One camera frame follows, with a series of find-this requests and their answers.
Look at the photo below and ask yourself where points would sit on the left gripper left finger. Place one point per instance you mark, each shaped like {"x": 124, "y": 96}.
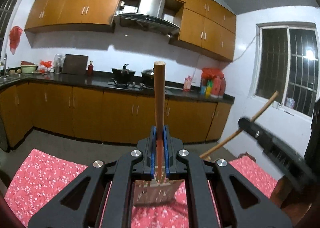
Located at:
{"x": 102, "y": 195}

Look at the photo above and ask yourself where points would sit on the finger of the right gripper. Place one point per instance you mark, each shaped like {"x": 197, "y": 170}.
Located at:
{"x": 285, "y": 158}

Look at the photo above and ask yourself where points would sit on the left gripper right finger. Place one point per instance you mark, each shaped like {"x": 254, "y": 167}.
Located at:
{"x": 217, "y": 194}

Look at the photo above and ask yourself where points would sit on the wooden chopstick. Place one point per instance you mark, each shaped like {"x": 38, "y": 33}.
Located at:
{"x": 159, "y": 89}
{"x": 235, "y": 134}

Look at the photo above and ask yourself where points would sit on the red floral tablecloth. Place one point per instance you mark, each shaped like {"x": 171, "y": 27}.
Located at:
{"x": 42, "y": 176}

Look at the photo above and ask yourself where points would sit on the white cup on windowsill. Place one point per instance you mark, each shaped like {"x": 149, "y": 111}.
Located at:
{"x": 275, "y": 104}

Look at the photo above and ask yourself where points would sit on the beige perforated utensil holder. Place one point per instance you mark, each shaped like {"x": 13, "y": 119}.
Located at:
{"x": 155, "y": 192}

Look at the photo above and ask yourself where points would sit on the lower wooden counter cabinets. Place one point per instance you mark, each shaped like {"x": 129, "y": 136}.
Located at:
{"x": 105, "y": 116}

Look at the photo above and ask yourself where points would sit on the right barred window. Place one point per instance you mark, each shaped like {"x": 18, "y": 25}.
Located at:
{"x": 288, "y": 62}

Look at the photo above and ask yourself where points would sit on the barred window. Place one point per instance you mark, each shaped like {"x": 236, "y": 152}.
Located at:
{"x": 288, "y": 62}
{"x": 8, "y": 11}

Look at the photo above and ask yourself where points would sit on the red oil bottles group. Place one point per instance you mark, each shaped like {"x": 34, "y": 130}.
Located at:
{"x": 213, "y": 82}

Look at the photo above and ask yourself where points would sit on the pink bottle on counter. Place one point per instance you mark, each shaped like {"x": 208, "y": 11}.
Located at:
{"x": 187, "y": 84}

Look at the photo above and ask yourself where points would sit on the small red bottle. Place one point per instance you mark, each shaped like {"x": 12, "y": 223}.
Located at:
{"x": 90, "y": 68}

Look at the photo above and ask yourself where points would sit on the black wok left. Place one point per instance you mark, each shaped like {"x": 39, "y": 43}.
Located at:
{"x": 123, "y": 76}

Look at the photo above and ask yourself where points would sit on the dark wooden cutting board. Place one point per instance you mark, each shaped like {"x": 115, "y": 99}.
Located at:
{"x": 75, "y": 64}

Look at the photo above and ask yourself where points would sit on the red bag on counter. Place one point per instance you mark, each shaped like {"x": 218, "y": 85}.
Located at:
{"x": 45, "y": 67}

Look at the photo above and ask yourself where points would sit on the black lidded wok right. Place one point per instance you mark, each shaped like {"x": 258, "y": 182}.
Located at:
{"x": 148, "y": 77}

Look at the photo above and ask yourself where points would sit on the green basin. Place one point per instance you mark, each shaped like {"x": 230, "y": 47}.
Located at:
{"x": 28, "y": 67}

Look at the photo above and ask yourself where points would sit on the red hanging plastic bag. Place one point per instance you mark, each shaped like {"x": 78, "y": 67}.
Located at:
{"x": 14, "y": 38}

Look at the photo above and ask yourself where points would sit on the steel range hood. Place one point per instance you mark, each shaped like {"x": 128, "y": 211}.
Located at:
{"x": 158, "y": 16}

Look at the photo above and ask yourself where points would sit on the left barred window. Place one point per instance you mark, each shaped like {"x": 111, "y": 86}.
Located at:
{"x": 8, "y": 11}

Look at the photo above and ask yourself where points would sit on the upper wooden wall cabinets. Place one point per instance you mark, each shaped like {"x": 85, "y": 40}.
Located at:
{"x": 203, "y": 26}

